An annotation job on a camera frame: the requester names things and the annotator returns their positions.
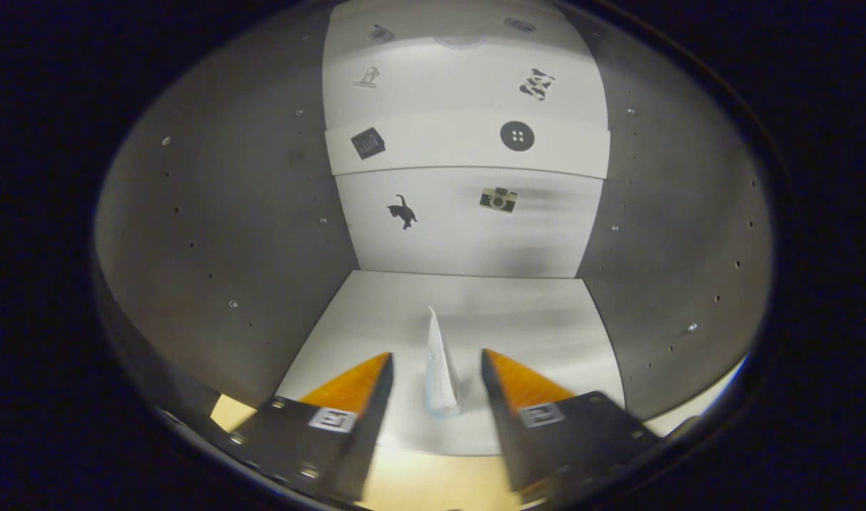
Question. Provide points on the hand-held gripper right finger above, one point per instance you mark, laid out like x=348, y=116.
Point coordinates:
x=504, y=426

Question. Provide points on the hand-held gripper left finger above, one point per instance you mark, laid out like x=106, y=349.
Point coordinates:
x=369, y=433

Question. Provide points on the white blue triangular packet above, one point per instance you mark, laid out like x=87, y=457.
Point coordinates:
x=440, y=369

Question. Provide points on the dark grey cabinet body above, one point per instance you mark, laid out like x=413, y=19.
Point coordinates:
x=227, y=213

